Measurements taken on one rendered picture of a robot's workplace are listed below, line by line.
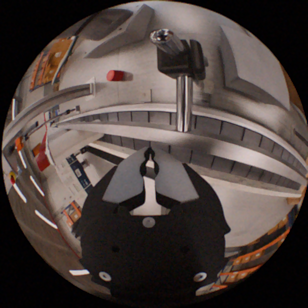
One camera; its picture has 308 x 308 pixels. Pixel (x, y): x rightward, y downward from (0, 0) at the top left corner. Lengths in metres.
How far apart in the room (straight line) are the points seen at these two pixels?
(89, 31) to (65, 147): 0.29
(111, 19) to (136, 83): 0.23
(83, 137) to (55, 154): 0.08
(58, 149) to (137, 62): 0.25
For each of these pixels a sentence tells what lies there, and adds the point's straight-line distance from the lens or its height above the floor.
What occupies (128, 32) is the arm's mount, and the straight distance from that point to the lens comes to 0.26.
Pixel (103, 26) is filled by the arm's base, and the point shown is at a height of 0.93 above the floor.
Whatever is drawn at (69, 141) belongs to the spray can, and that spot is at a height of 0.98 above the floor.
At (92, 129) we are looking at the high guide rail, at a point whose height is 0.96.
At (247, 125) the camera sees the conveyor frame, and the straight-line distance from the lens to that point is 0.16.
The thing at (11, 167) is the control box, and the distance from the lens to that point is 0.50.
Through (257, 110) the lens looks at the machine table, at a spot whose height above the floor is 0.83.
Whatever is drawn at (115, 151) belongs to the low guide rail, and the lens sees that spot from 0.21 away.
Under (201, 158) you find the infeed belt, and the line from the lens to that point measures 0.17.
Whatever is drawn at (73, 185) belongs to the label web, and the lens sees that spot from 0.55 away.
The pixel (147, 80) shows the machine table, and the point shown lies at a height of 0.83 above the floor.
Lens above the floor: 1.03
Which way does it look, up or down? 49 degrees down
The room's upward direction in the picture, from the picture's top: 135 degrees counter-clockwise
